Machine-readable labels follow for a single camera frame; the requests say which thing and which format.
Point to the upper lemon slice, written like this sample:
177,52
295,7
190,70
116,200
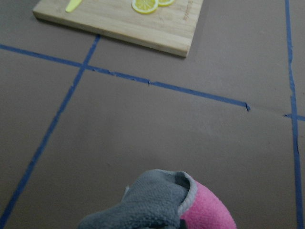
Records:
165,3

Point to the lemon slice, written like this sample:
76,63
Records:
145,6
165,3

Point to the bamboo cutting board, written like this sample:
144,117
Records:
169,29

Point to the yellow plastic knife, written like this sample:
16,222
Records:
72,5

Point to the lower lemon slice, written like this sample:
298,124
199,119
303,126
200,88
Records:
145,6

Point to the grey and pink cloth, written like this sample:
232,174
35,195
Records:
161,199

